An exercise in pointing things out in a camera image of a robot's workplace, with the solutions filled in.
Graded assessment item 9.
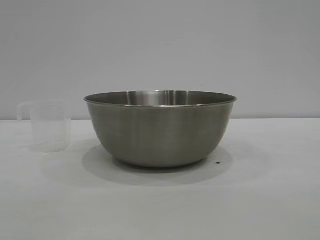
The stainless steel mixing bowl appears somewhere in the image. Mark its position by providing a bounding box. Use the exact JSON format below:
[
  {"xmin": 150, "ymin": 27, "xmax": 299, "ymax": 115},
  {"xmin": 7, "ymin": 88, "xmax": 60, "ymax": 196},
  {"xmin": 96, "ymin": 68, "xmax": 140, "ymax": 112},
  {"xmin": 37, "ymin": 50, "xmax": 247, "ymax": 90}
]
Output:
[{"xmin": 83, "ymin": 89, "xmax": 238, "ymax": 168}]

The clear plastic measuring cup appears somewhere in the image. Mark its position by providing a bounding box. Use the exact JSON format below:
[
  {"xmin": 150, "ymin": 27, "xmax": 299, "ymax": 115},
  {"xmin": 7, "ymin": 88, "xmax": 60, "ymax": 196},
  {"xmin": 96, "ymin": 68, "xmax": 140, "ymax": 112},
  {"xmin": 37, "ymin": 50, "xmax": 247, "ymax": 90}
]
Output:
[{"xmin": 16, "ymin": 100, "xmax": 73, "ymax": 154}]

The white tablecloth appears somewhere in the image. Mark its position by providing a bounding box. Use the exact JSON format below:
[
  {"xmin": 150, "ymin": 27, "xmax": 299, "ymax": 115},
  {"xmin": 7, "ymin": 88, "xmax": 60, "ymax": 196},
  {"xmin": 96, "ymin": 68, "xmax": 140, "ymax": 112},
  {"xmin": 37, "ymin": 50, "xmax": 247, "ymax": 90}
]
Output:
[{"xmin": 0, "ymin": 117, "xmax": 320, "ymax": 240}]

